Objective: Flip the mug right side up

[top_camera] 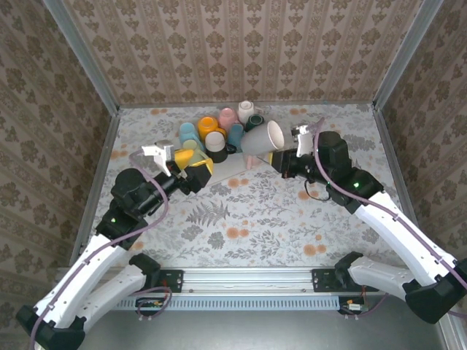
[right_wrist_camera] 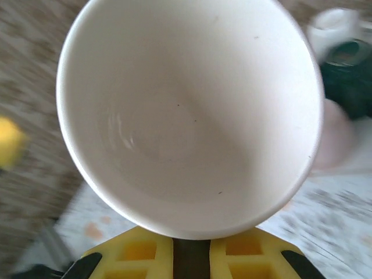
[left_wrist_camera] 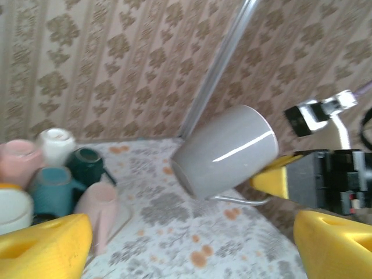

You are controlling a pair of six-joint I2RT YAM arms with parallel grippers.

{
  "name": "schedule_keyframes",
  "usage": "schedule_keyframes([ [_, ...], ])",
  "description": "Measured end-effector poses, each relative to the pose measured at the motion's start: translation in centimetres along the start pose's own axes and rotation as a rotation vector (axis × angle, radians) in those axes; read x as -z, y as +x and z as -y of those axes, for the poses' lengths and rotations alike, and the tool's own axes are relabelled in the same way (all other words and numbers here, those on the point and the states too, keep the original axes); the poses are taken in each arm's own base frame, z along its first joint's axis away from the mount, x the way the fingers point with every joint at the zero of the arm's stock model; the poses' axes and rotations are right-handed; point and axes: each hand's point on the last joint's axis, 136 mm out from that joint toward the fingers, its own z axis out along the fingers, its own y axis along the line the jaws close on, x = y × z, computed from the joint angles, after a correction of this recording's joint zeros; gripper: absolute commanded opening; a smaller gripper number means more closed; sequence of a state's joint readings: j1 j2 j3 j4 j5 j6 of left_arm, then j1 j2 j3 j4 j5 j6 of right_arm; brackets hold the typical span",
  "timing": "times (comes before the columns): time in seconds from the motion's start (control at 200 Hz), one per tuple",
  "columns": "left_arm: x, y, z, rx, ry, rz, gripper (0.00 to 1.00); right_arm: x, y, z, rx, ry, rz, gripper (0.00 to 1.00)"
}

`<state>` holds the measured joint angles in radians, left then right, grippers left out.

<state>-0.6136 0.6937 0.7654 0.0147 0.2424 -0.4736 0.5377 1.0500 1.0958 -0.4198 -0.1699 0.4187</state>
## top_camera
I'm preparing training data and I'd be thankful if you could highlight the light blue mug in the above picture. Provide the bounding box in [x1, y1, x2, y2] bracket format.
[178, 122, 201, 151]

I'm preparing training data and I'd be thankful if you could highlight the small pink mug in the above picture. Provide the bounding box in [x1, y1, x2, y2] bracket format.
[244, 155, 271, 171]

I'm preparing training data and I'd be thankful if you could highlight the large grey mug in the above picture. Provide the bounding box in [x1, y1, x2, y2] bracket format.
[239, 120, 285, 164]

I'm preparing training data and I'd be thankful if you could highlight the pink faceted mug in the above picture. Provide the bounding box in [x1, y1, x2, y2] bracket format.
[217, 107, 240, 133]

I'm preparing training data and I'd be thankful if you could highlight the black mug white bottom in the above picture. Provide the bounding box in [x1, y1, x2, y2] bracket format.
[204, 131, 238, 164]

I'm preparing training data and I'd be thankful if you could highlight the orange mug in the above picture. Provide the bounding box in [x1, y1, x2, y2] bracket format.
[197, 116, 228, 143]

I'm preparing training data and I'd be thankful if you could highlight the blue dotted mug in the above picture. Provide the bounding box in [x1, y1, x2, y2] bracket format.
[226, 122, 245, 151]

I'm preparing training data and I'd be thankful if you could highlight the white faceted mug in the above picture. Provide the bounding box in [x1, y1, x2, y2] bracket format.
[237, 101, 266, 124]

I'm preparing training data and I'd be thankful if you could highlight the white drying mat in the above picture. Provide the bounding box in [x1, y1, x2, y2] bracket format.
[209, 152, 273, 183]

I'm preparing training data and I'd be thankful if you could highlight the small circuit board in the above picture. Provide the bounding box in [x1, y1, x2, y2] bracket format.
[338, 297, 367, 315]
[135, 297, 165, 316]

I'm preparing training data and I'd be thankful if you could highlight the aluminium frame side rail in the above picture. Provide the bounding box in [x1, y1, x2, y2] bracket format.
[70, 112, 122, 269]
[371, 104, 419, 227]

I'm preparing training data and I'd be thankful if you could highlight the thin black cable loop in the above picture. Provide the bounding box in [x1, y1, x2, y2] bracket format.
[304, 180, 331, 202]

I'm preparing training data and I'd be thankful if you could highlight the aluminium frame back rail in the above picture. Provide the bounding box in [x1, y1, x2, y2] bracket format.
[118, 101, 375, 109]

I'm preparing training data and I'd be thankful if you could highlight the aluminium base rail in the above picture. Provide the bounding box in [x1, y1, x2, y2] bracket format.
[180, 268, 314, 295]

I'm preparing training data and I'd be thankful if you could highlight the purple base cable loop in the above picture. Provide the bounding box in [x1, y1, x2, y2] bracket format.
[129, 285, 173, 322]
[344, 287, 391, 321]

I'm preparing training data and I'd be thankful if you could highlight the aluminium frame corner post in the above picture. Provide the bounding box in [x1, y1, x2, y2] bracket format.
[42, 0, 120, 114]
[371, 0, 445, 109]

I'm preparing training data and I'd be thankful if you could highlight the slotted grey cable duct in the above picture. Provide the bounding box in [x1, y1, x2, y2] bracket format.
[111, 294, 366, 311]

